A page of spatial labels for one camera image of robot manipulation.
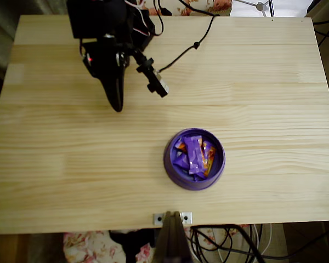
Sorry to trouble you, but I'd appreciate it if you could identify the purple bowl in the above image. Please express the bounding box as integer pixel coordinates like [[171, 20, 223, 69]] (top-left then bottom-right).
[[163, 128, 226, 191]]

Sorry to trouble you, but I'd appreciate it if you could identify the metal mounting bracket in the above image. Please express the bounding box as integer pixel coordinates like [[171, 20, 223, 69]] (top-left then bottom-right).
[[152, 211, 193, 225]]

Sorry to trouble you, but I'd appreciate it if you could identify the white red servo cable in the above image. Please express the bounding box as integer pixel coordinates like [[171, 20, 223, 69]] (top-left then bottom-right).
[[124, 0, 152, 37]]

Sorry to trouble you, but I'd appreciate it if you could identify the thin black cable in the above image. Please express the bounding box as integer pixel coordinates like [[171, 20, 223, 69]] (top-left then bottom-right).
[[186, 226, 234, 263], [312, 15, 329, 44], [216, 224, 329, 260]]

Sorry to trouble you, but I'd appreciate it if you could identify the black fabric item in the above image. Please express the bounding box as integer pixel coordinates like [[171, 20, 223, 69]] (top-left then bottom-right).
[[109, 229, 156, 263]]

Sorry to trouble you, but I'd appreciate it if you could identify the black power cable with plug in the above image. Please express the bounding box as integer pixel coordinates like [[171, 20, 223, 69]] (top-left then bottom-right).
[[152, 0, 173, 36]]

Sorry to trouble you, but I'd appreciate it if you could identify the grey curtain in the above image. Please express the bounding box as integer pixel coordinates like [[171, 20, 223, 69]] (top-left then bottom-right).
[[0, 0, 69, 80]]

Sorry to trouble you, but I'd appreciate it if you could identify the black camera cable with knot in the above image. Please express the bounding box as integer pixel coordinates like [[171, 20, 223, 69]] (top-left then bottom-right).
[[156, 0, 219, 74]]

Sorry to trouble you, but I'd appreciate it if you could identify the grey metal star base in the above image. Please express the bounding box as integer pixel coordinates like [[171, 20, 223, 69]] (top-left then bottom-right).
[[234, 0, 276, 12]]

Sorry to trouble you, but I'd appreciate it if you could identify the thick black cable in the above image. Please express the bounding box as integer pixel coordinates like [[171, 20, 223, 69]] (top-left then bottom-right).
[[227, 225, 266, 263]]

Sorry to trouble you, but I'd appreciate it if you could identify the floral cloth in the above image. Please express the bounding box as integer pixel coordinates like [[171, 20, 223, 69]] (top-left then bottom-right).
[[62, 224, 253, 263], [138, 0, 234, 17]]

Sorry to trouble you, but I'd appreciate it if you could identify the dark camera stand pole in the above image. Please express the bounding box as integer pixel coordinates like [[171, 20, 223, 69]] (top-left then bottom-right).
[[152, 210, 192, 263]]

